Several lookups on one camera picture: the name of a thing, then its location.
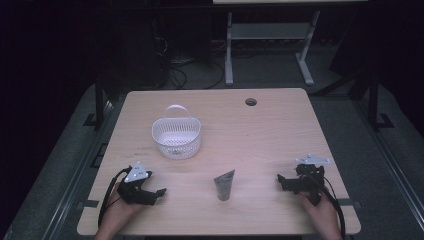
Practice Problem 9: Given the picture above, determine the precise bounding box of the bundle of black floor cables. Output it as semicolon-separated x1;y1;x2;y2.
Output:
156;34;226;91

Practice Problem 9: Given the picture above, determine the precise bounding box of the grey squeeze tube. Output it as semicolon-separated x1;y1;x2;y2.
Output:
213;169;236;202

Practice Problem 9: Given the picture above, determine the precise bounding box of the white metal stand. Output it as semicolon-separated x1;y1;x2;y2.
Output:
224;9;322;87

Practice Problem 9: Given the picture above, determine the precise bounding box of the person's left hand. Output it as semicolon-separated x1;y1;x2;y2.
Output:
99;182;148;232

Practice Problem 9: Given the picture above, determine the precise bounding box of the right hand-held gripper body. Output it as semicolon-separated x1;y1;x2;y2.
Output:
292;153;332;206

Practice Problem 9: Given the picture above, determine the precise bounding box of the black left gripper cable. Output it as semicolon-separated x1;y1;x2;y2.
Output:
97;165;134;228

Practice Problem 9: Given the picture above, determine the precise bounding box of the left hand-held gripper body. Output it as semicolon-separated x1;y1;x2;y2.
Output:
116;161;158;206

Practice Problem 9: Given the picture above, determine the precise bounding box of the grey tape strip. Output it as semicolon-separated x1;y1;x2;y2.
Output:
339;197;363;210
77;199;100;209

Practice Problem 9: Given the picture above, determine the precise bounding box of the metal floor rail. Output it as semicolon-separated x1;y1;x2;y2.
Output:
351;98;424;224
41;98;116;240

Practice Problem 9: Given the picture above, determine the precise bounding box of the white plastic basket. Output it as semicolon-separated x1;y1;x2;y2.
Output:
151;104;203;161

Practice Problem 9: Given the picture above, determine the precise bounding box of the person's right hand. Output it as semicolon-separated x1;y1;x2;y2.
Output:
297;191;342;232

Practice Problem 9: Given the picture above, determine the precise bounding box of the black metal stand post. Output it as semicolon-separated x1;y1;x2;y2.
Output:
366;69;396;131
82;74;106;130

